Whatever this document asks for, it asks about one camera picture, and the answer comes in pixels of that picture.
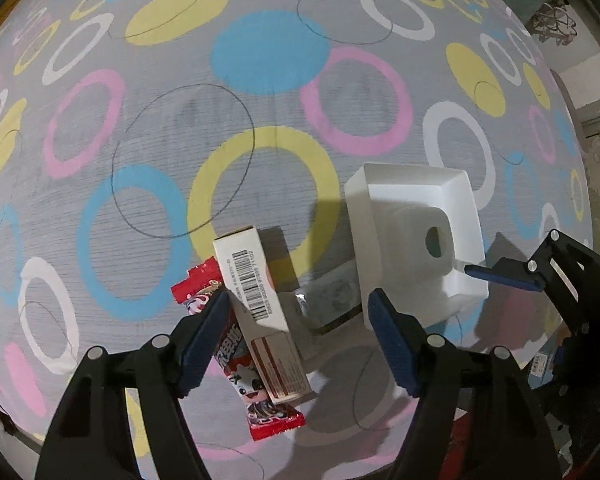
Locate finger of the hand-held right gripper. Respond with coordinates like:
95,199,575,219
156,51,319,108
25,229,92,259
464,229,598,335

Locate bed with circle-print sheet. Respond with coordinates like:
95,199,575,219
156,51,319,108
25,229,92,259
0,0,598,480

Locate red snack wrapper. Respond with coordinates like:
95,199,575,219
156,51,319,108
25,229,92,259
171,257,306,442

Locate white box tray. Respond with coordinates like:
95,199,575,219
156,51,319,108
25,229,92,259
344,162,491,321

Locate blue and white carton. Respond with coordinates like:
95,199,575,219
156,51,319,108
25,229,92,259
280,257,368,361

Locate clothes hangers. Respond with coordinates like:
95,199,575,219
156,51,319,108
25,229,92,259
530,0,581,43

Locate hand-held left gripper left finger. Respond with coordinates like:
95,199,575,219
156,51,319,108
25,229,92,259
34,290,231,480

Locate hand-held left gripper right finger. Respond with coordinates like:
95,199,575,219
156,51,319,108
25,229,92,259
367,287,563,480

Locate white and red box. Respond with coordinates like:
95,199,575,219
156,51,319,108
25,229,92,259
212,226,312,406

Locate blue box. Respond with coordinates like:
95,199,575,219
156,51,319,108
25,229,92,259
530,345,563,376

